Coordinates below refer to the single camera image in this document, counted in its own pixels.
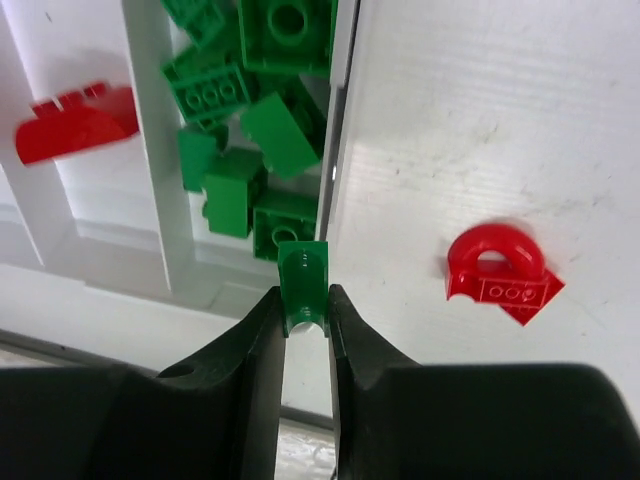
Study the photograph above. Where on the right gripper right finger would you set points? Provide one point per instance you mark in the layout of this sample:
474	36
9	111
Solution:
395	418

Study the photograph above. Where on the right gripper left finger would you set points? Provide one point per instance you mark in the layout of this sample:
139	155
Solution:
212	415

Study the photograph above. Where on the red arch lego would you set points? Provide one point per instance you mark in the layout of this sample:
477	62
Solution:
92	116

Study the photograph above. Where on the small green lego brick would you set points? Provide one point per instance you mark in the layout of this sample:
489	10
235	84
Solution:
303	268

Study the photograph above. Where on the red semicircle lego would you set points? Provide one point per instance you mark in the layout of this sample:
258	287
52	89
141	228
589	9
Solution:
499	264

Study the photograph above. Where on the white three-compartment tray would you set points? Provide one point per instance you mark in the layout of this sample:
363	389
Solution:
117	217

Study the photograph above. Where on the green lego pile in tray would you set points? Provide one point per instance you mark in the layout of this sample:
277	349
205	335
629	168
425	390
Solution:
251	124

